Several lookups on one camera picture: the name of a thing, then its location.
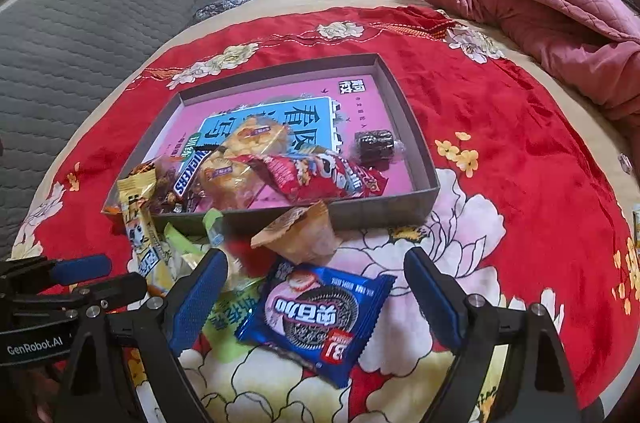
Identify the pink quilted duvet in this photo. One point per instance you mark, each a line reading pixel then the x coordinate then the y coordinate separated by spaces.
pixel 525 3

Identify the green printed snack packet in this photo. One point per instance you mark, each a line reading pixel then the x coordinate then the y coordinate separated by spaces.
pixel 230 320

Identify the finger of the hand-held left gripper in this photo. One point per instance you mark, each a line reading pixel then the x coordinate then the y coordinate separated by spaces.
pixel 82 268
pixel 122 287

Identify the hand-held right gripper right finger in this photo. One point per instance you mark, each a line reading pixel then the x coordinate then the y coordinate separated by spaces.
pixel 432 298

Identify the orange clear snack packet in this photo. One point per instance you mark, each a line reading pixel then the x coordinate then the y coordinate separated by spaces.
pixel 157 193

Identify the red floral blanket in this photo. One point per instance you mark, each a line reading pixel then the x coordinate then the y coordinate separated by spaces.
pixel 500 128

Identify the orange brown snack packet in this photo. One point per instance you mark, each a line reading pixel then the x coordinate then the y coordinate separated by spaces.
pixel 300 233

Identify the grey quilted headboard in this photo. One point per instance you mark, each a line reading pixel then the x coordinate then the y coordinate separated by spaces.
pixel 75 53

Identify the dark wrapped date candy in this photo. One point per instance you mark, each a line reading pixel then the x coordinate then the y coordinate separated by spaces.
pixel 372 145

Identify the yellow cartoon stick packet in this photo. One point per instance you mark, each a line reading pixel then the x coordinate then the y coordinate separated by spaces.
pixel 137 228

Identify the brown chocolate bar packet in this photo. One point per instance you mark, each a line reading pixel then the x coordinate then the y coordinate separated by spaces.
pixel 192 172

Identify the blue patterned cloth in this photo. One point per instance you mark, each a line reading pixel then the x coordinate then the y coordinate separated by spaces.
pixel 225 5

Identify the pale yellow-green snack packet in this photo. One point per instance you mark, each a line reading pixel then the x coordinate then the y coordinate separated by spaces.
pixel 180 253

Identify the grey box with pink book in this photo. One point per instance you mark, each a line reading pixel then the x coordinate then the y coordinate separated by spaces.
pixel 390 113

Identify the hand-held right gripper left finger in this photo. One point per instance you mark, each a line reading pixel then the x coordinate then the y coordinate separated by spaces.
pixel 197 298

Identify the clear yellow cake packet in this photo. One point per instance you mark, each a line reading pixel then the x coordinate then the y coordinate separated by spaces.
pixel 257 135
pixel 225 180

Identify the blue cookie packet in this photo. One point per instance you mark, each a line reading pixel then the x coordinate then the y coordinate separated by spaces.
pixel 312 315

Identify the red snack packet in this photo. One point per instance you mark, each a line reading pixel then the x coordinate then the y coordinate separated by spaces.
pixel 310 175

